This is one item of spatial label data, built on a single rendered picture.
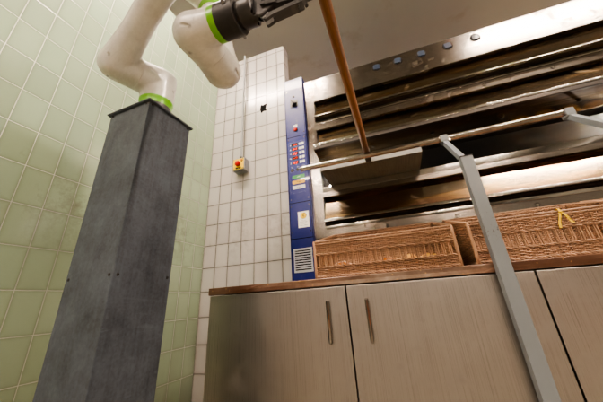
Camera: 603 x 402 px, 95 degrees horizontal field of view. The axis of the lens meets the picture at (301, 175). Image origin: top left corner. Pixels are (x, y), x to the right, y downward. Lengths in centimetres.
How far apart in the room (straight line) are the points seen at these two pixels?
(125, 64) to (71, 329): 88
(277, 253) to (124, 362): 107
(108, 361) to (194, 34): 85
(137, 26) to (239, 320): 118
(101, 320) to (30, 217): 67
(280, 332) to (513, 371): 74
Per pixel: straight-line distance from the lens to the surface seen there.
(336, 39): 86
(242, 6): 78
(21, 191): 150
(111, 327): 96
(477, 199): 112
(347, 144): 177
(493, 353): 113
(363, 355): 113
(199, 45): 83
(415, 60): 225
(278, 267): 182
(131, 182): 102
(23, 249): 148
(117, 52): 129
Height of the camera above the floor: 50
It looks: 25 degrees up
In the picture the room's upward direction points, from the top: 4 degrees counter-clockwise
